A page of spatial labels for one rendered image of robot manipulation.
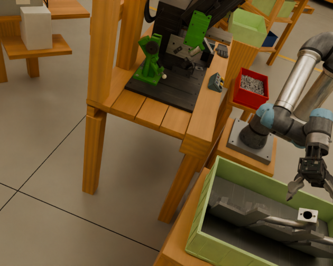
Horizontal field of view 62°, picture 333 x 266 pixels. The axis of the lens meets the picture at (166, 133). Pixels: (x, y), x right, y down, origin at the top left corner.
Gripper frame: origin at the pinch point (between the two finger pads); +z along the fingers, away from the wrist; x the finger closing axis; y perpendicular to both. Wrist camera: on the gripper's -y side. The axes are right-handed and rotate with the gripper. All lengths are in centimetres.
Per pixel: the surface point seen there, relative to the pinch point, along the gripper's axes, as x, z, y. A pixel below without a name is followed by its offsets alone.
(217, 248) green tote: -28.6, 21.0, 0.1
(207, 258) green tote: -34.9, 25.0, -5.9
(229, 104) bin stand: -71, -77, -41
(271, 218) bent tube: -15.8, 3.7, -10.9
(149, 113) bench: -82, -34, 13
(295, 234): -5.8, 8.3, -8.2
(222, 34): -71, -114, -10
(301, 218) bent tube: -2.0, 5.0, 1.4
